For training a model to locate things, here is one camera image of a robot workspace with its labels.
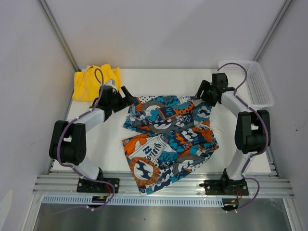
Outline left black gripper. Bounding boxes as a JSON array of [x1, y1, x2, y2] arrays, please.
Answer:
[[109, 86, 136, 113]]

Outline yellow shorts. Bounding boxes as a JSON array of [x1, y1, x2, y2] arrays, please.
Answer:
[[72, 64, 122, 102]]

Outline patterned blue orange shorts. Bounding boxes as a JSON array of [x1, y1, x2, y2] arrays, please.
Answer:
[[122, 95, 218, 196]]

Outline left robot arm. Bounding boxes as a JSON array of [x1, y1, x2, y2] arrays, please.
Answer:
[[49, 85, 136, 193]]

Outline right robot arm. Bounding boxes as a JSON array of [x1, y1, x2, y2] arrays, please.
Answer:
[[195, 73, 270, 194]]

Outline white plastic basket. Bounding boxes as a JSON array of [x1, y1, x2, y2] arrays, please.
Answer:
[[218, 60, 274, 109]]

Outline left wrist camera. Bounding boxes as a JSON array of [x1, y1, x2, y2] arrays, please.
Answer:
[[103, 79, 118, 91]]

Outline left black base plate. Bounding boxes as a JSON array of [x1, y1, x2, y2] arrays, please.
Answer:
[[77, 178, 120, 193]]

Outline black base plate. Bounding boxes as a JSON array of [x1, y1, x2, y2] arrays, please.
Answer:
[[77, 178, 120, 193], [199, 179, 249, 196]]

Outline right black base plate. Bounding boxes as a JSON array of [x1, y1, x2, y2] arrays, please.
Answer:
[[199, 179, 249, 196]]

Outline aluminium mounting rail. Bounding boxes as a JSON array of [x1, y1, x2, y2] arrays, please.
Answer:
[[32, 171, 295, 199]]

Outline white slotted cable duct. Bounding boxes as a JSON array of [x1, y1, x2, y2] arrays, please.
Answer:
[[41, 194, 233, 207]]

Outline right aluminium frame post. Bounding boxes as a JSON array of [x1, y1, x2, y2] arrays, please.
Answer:
[[253, 0, 295, 62]]

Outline aluminium frame post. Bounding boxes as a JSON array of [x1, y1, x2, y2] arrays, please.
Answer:
[[37, 0, 80, 72], [253, 0, 295, 62]]

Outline left aluminium frame post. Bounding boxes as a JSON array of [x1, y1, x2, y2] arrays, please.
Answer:
[[37, 0, 80, 72]]

